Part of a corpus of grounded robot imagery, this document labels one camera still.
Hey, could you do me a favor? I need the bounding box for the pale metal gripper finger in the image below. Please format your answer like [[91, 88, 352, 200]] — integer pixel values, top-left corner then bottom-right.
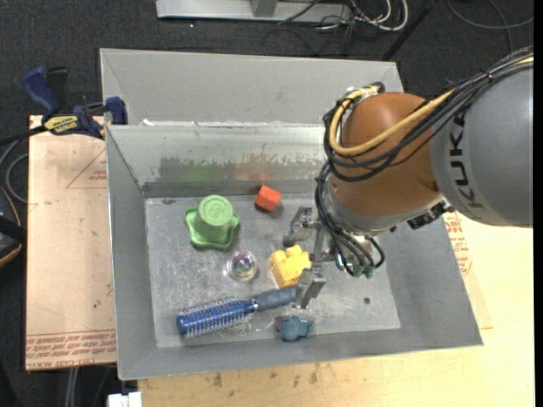
[[282, 204, 319, 248], [294, 266, 327, 310]]

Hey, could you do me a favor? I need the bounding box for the yellow toy brick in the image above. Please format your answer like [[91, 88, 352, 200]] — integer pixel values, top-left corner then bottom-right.
[[267, 244, 313, 289]]

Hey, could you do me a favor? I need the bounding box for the orange-red block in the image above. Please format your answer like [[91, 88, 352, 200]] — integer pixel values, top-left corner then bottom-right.
[[254, 184, 283, 213]]

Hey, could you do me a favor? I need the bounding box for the blue-grey toy figure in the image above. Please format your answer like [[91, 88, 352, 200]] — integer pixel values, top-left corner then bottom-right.
[[274, 315, 316, 343]]

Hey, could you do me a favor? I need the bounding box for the green plastic cup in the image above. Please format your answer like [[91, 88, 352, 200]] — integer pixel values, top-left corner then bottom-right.
[[182, 194, 241, 250]]

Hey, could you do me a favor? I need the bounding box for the blue hairbrush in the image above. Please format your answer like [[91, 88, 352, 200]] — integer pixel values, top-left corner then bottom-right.
[[175, 287, 299, 340]]

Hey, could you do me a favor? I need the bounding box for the grey metal bin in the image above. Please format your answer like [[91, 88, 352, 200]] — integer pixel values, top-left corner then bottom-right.
[[99, 47, 484, 382]]

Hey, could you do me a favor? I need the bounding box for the black cylinder on white bracket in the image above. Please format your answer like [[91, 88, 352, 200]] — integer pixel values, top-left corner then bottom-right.
[[406, 203, 451, 231]]

